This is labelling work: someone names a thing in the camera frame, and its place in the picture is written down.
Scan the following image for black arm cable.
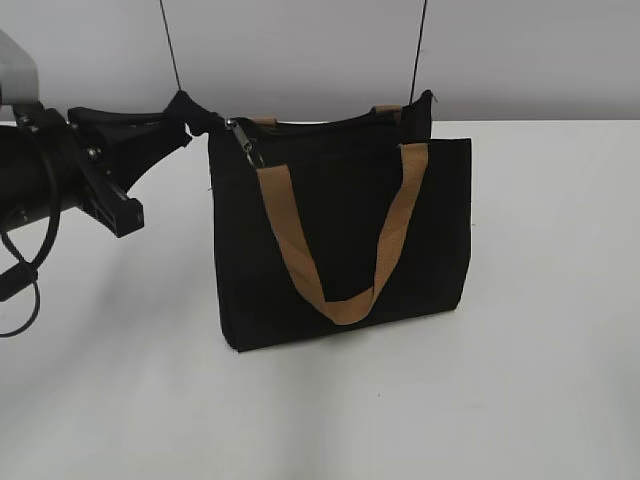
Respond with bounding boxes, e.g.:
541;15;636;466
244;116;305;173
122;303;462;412
0;144;64;337

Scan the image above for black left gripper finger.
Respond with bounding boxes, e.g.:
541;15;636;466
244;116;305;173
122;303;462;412
95;125;191;192
67;90;220;136

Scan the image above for metal zipper pull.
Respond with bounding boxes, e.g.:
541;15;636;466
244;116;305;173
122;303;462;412
226;119;265;169

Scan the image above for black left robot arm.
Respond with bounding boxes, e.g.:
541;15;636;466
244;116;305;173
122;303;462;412
1;34;225;237

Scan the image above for black tote bag tan handles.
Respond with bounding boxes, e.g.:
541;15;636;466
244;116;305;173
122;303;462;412
208;91;472;352

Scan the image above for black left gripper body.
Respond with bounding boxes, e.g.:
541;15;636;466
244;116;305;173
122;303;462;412
13;105;144;238

